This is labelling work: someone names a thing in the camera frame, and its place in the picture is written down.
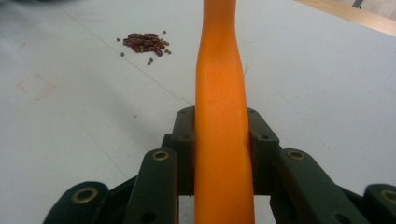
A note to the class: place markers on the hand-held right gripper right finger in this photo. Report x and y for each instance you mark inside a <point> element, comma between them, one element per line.
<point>261,146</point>

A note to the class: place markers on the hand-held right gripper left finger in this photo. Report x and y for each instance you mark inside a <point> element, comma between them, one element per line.
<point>183,149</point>

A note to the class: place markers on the green mung beans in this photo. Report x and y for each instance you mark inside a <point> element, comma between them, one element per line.
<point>122,54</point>

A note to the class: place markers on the pile of red kidney beans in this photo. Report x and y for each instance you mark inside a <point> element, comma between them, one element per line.
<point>143,42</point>

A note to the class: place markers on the white table cover sheet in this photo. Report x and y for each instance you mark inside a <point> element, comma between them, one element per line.
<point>62,140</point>

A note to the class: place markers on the wooden table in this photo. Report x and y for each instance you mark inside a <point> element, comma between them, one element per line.
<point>358,15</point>

